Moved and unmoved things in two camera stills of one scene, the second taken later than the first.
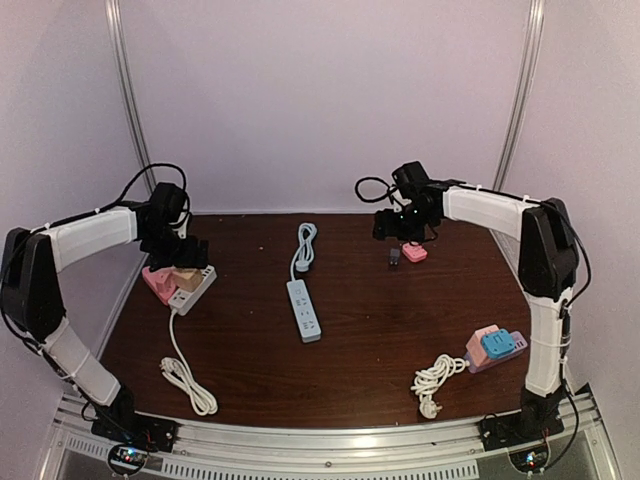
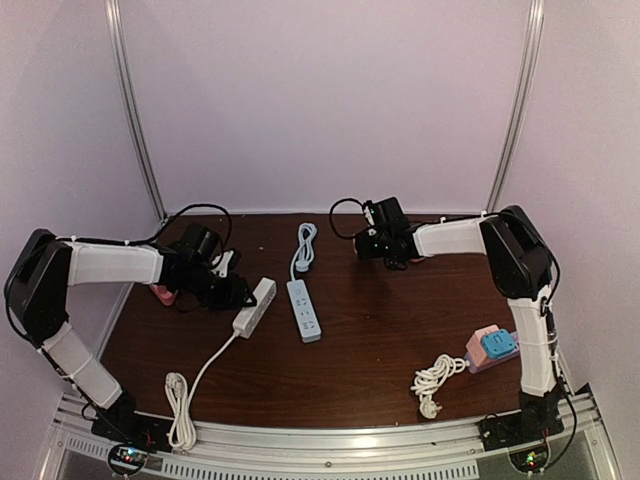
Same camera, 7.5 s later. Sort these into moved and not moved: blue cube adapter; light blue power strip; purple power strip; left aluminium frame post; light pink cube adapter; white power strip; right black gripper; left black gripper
Moved: white power strip; left black gripper; right black gripper
Not moved: light blue power strip; blue cube adapter; light pink cube adapter; left aluminium frame post; purple power strip
